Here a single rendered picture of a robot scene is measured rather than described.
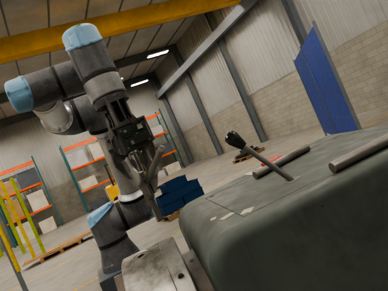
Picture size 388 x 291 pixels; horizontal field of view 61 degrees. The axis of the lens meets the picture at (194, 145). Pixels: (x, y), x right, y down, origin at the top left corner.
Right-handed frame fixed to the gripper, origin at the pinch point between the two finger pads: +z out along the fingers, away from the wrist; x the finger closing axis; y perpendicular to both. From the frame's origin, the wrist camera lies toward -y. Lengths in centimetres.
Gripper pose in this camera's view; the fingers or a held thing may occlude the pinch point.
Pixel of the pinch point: (149, 188)
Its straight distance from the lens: 71.1
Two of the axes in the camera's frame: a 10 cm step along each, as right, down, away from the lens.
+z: 4.2, 9.1, 0.2
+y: 3.5, -1.4, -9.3
